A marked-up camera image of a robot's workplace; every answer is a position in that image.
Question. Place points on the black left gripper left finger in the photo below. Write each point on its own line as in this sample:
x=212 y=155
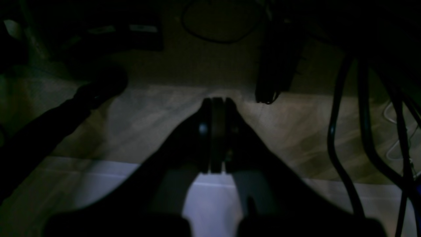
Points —
x=124 y=211

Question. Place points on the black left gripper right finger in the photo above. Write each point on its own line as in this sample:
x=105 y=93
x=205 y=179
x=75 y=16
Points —
x=290 y=208

